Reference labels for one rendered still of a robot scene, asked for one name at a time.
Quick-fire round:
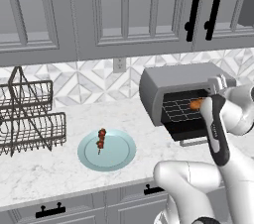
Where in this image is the orange-brown baguette bread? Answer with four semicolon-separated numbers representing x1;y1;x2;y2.
189;97;206;110

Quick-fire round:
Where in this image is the pale blue round plate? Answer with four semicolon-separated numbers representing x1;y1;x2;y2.
76;129;137;172

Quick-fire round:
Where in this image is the black drawer handle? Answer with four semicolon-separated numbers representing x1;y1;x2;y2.
143;183;166;196
35;201;66;219

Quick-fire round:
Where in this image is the white wall socket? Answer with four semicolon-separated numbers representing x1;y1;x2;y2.
112;56;127;73

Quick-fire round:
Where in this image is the black toaster oven door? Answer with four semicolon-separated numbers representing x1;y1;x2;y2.
164;117;209;142

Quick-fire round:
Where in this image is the grey cupboard door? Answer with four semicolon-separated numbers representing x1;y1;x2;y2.
106;197;171;224
192;0;254;53
69;0;196;61
0;0;79;67

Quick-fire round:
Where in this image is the dark wire stand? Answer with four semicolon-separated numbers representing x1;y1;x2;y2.
0;65;67;158

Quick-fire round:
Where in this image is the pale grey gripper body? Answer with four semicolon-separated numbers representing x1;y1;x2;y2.
207;74;238;97

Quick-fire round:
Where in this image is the black upper cupboard handle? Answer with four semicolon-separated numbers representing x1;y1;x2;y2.
203;0;226;42
184;0;204;43

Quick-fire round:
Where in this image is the grey lower cupboard door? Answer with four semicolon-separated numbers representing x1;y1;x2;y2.
106;197;171;224

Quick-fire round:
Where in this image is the grey toaster oven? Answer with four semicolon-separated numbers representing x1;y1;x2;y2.
138;61;236;143

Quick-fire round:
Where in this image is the grey drawer front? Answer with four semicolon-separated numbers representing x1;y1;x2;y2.
9;190;107;224
118;181;171;204

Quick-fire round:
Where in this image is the grey upper cupboard door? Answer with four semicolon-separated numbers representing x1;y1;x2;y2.
0;0;79;67
69;0;196;61
192;0;254;53

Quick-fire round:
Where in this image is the grey toaster oven door handle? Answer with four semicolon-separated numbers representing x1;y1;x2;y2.
179;137;208;148

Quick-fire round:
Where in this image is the red-brown kebab skewer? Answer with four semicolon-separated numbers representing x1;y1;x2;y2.
95;127;107;156

